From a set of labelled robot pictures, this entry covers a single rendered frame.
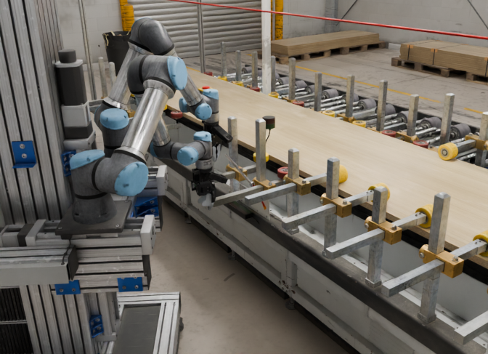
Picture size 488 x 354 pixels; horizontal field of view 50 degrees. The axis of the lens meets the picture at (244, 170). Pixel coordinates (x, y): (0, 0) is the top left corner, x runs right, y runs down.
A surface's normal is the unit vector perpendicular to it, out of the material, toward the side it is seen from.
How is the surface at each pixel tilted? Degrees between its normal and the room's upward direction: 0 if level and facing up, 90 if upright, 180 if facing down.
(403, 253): 90
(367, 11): 90
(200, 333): 0
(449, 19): 90
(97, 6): 90
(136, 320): 0
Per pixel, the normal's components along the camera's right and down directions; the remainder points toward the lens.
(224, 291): -0.03, -0.92
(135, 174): 0.87, 0.26
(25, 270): 0.04, 0.38
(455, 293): -0.84, 0.22
